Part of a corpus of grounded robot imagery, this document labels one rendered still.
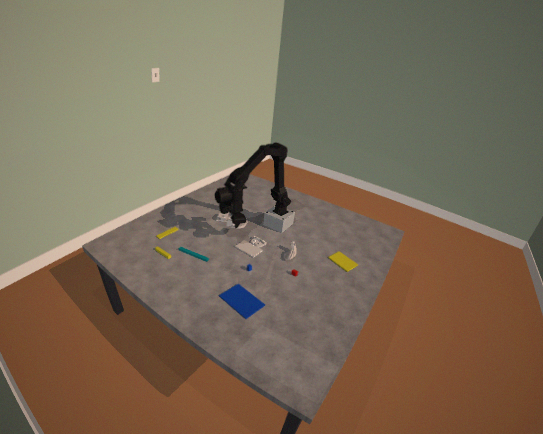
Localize yellow rectangular bar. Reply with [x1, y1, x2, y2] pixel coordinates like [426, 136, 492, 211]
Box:
[155, 246, 171, 259]

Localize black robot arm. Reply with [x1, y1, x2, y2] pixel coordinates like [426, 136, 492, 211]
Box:
[215, 143, 291, 216]

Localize blue flat rectangular plate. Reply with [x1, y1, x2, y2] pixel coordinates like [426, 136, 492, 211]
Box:
[219, 284, 265, 319]

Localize teal rectangular bar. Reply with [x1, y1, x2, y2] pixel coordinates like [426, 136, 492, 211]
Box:
[179, 247, 208, 262]

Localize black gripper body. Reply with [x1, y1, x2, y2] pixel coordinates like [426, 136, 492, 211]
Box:
[229, 199, 246, 224]

